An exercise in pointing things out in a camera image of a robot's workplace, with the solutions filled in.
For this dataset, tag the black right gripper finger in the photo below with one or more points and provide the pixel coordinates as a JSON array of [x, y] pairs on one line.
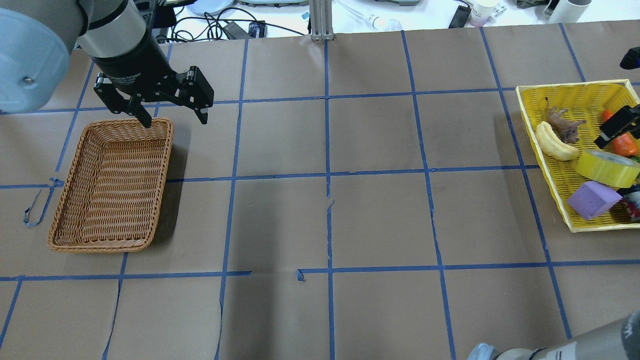
[[625, 120]]

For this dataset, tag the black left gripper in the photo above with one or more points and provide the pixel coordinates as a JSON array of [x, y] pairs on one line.
[[131, 62]]

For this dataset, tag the yellow tape roll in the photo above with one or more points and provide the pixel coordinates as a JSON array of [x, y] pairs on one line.
[[607, 168]]

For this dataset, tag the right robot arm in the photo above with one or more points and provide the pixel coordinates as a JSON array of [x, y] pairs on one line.
[[575, 345]]

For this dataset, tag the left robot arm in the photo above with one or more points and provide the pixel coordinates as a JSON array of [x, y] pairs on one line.
[[37, 37]]

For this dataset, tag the orange toy carrot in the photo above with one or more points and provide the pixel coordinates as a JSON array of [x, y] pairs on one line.
[[624, 145]]

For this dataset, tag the yellow plastic basket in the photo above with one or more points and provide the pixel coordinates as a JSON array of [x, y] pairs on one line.
[[585, 101]]

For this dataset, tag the small dark can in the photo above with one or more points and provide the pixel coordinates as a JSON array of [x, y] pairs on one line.
[[630, 200]]

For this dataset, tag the yellow toy banana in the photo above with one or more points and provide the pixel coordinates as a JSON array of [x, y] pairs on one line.
[[551, 144]]

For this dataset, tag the purple foam block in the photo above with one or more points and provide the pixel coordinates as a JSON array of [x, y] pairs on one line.
[[593, 199]]

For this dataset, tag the black power adapter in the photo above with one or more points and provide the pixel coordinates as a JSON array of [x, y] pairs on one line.
[[233, 31]]

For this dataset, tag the light blue plate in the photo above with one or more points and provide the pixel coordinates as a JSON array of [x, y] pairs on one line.
[[212, 7]]

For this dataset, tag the brown wicker basket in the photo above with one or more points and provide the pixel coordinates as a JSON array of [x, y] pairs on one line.
[[112, 196]]

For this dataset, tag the white paper cup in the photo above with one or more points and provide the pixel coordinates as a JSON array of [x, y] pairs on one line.
[[481, 10]]

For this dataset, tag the white light bulb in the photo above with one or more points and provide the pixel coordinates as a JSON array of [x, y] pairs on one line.
[[383, 24]]

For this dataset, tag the aluminium frame post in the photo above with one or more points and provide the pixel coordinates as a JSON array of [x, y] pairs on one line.
[[321, 20]]

